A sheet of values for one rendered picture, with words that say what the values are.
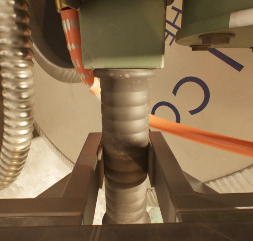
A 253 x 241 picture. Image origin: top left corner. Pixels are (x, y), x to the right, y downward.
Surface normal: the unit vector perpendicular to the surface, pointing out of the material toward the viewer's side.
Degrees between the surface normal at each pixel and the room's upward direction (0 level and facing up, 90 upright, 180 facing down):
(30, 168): 0
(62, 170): 0
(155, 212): 0
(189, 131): 66
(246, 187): 89
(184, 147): 90
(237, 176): 87
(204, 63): 90
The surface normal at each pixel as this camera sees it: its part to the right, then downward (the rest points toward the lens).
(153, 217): 0.65, -0.24
